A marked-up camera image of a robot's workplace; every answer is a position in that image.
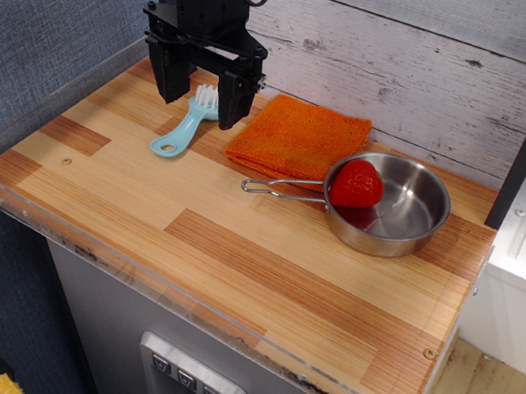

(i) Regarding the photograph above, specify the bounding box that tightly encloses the red toy strawberry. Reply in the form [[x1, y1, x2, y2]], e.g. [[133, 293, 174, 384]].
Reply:
[[329, 159, 385, 209]]

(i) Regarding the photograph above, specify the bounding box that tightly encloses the small steel pan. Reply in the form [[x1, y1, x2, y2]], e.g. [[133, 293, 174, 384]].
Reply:
[[241, 152, 451, 258]]

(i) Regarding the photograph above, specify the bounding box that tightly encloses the grey toy fridge cabinet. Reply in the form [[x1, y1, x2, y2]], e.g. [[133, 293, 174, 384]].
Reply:
[[49, 241, 307, 394]]

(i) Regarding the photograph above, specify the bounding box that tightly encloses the white side cabinet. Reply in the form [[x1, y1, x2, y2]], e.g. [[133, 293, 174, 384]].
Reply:
[[458, 179, 526, 374]]

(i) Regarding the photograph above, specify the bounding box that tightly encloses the clear acrylic table guard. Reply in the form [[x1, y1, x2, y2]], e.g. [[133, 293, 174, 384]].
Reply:
[[0, 41, 497, 394]]

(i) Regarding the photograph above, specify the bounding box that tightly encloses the folded orange cloth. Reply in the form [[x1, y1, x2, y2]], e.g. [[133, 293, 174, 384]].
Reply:
[[225, 95, 373, 182]]

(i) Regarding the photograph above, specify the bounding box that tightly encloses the light blue dish brush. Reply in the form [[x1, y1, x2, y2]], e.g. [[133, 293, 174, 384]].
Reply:
[[150, 83, 219, 158]]

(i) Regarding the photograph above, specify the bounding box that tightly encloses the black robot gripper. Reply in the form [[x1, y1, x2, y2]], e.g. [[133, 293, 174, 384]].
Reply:
[[143, 0, 268, 131]]

